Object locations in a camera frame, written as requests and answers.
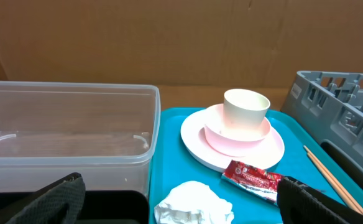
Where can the black plastic tray bin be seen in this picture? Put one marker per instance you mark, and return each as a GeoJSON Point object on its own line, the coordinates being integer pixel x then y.
{"type": "Point", "coordinates": [114, 206]}

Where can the teal serving tray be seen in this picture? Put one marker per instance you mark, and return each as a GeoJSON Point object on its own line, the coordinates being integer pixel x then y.
{"type": "Point", "coordinates": [173, 165]}

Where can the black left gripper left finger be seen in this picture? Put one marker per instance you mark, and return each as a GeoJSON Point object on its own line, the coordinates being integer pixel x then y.
{"type": "Point", "coordinates": [58, 202]}

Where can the clear plastic waste bin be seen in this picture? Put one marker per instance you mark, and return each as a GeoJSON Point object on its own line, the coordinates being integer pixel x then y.
{"type": "Point", "coordinates": [105, 132]}

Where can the red snack wrapper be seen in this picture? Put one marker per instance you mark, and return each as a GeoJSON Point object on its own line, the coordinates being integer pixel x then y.
{"type": "Point", "coordinates": [258, 182]}

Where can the cream cup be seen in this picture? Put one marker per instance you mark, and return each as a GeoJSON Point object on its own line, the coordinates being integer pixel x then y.
{"type": "Point", "coordinates": [244, 109]}

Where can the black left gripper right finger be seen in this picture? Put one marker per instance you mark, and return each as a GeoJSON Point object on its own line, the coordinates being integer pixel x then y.
{"type": "Point", "coordinates": [301, 204]}

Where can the grey dishwasher rack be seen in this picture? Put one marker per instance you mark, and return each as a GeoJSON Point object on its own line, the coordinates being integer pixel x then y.
{"type": "Point", "coordinates": [329, 105]}

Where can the white round plate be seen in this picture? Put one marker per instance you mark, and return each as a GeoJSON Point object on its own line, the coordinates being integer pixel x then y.
{"type": "Point", "coordinates": [268, 155]}

